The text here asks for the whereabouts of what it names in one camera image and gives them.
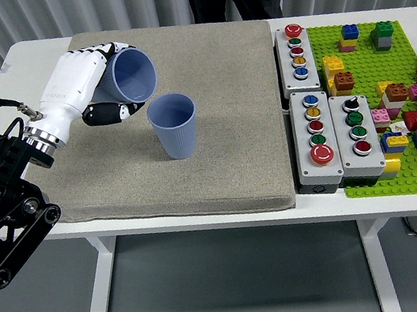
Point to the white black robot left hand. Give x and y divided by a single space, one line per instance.
69 87

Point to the four-button box with selector switch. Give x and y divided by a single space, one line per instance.
371 160

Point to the small white printed brick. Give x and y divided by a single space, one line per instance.
398 127

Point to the five-button box, small red mushroom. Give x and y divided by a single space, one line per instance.
314 80

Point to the white table leg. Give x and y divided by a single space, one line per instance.
382 275
102 286

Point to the pink toy brick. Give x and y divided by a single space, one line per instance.
380 116
346 49

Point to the brown toy brick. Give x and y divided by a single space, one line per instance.
397 92
344 82

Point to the five-button box, large red mushroom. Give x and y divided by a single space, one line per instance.
309 171

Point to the red toy brick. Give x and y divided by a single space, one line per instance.
412 120

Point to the grey toy brick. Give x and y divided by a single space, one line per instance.
384 43

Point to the grey-brown fabric mat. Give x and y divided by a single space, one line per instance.
197 65

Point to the blue ribbed plastic cup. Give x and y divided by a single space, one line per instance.
177 137
131 77

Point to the white toy brick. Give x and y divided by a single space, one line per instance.
389 101

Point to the green studded baseplate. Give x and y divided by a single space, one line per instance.
366 69

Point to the yellow cylinder toy brick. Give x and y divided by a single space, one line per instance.
392 165

